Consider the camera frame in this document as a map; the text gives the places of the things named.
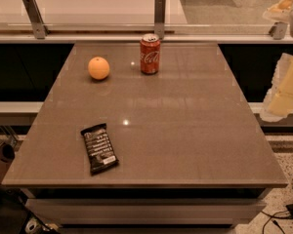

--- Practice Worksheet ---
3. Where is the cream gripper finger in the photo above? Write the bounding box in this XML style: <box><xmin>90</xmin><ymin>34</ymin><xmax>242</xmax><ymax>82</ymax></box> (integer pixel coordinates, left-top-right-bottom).
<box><xmin>260</xmin><ymin>53</ymin><xmax>293</xmax><ymax>122</ymax></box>
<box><xmin>263</xmin><ymin>0</ymin><xmax>293</xmax><ymax>23</ymax></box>

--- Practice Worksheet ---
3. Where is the orange fruit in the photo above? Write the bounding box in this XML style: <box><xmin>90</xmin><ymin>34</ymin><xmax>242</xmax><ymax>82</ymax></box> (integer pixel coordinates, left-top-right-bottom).
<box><xmin>88</xmin><ymin>57</ymin><xmax>109</xmax><ymax>80</ymax></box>

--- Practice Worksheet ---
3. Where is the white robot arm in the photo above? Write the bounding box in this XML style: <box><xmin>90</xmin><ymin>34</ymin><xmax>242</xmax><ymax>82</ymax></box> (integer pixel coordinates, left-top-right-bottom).
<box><xmin>260</xmin><ymin>0</ymin><xmax>293</xmax><ymax>122</ymax></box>

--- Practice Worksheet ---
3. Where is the red cola can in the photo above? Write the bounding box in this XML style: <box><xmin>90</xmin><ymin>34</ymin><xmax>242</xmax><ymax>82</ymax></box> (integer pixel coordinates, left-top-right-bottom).
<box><xmin>140</xmin><ymin>33</ymin><xmax>160</xmax><ymax>74</ymax></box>

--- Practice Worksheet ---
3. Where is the black snack bar wrapper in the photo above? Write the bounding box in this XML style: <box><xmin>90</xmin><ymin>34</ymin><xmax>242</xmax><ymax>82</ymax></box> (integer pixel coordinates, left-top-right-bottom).
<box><xmin>80</xmin><ymin>123</ymin><xmax>118</xmax><ymax>176</ymax></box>

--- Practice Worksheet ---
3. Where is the glass railing panel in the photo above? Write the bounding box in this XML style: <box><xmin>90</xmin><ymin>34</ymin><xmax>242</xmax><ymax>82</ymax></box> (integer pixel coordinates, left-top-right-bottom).
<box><xmin>0</xmin><ymin>0</ymin><xmax>279</xmax><ymax>34</ymax></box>

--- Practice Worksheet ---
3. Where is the dark round stool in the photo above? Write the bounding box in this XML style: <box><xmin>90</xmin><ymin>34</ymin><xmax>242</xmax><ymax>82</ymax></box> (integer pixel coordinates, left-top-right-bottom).
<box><xmin>0</xmin><ymin>142</ymin><xmax>16</xmax><ymax>183</ymax></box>

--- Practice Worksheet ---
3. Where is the white tape roll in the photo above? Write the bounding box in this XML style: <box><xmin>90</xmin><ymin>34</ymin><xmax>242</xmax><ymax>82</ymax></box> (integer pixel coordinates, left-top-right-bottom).
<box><xmin>24</xmin><ymin>219</ymin><xmax>43</xmax><ymax>234</ymax></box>

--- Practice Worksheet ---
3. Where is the right metal railing bracket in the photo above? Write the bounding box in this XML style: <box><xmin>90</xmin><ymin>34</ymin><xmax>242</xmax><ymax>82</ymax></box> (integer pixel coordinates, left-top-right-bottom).
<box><xmin>269</xmin><ymin>22</ymin><xmax>288</xmax><ymax>40</ymax></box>

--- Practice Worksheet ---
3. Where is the metal railing bracket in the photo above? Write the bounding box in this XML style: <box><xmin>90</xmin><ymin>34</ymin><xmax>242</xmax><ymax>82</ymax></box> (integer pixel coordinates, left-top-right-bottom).
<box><xmin>154</xmin><ymin>0</ymin><xmax>166</xmax><ymax>39</ymax></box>
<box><xmin>269</xmin><ymin>22</ymin><xmax>288</xmax><ymax>40</ymax></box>
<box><xmin>22</xmin><ymin>0</ymin><xmax>49</xmax><ymax>39</ymax></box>

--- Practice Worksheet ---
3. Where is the middle metal railing bracket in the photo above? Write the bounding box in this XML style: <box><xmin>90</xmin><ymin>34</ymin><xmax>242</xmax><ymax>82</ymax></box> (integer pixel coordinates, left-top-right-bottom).
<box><xmin>154</xmin><ymin>0</ymin><xmax>166</xmax><ymax>39</ymax></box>

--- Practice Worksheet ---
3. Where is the left metal railing bracket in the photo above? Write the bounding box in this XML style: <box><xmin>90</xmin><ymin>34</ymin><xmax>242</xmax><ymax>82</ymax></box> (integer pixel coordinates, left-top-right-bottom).
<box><xmin>22</xmin><ymin>0</ymin><xmax>49</xmax><ymax>39</ymax></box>

